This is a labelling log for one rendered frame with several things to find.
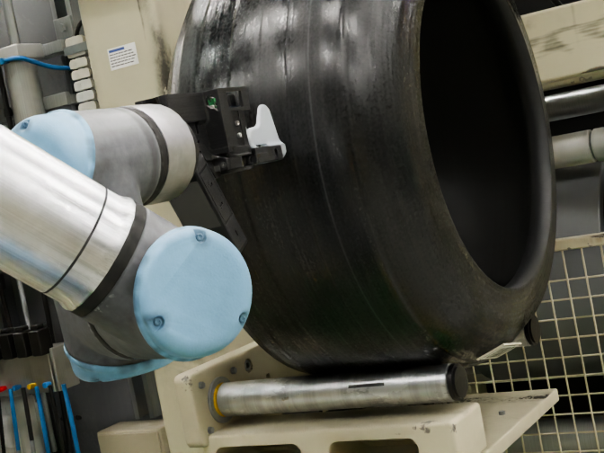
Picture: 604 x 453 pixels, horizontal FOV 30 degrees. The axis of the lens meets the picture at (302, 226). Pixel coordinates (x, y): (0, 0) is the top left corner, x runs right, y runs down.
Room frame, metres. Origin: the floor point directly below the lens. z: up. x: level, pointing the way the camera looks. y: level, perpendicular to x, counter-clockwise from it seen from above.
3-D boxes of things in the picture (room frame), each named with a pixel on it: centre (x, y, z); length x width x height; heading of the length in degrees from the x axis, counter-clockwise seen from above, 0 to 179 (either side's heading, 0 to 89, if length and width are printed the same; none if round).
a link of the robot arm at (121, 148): (0.94, 0.17, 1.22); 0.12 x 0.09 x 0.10; 149
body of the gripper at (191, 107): (1.08, 0.08, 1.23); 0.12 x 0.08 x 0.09; 149
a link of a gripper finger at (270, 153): (1.13, 0.04, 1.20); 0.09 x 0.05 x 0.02; 149
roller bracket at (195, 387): (1.61, 0.09, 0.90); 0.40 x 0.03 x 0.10; 149
